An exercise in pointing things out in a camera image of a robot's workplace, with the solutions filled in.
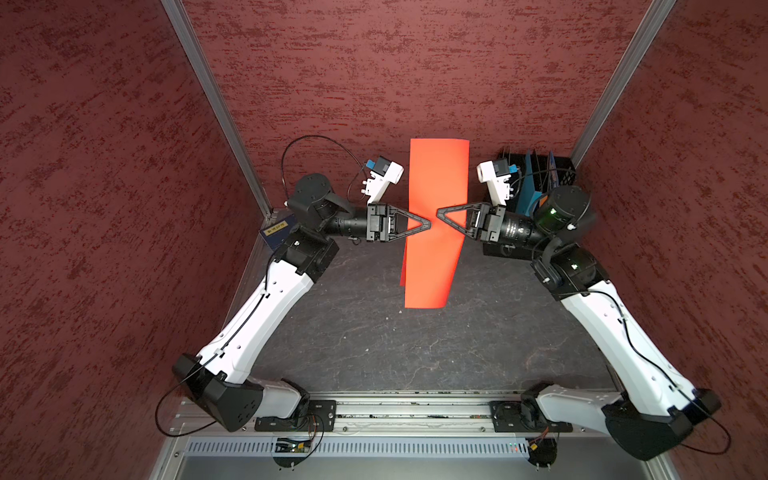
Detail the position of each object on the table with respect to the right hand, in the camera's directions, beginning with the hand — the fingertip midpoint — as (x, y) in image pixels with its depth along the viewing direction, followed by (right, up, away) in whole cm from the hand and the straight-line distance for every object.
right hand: (436, 224), depth 51 cm
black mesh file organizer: (+54, +19, +51) cm, 76 cm away
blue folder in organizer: (+43, +19, +41) cm, 63 cm away
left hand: (-3, -2, -2) cm, 4 cm away
